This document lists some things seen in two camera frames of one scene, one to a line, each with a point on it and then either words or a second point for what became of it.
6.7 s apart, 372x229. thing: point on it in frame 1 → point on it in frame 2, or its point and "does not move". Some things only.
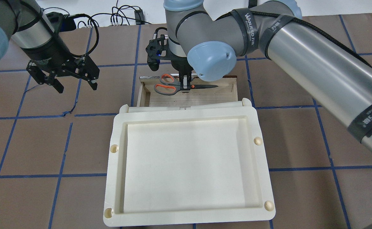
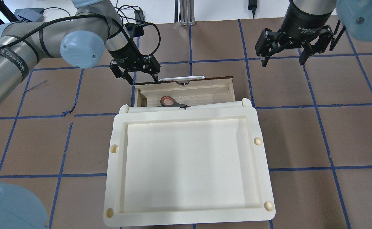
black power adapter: (139, 15) does not move
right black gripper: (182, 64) → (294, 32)
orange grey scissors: (169, 85) → (174, 104)
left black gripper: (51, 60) → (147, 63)
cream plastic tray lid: (198, 163) does not move
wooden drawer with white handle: (226, 90) does not move
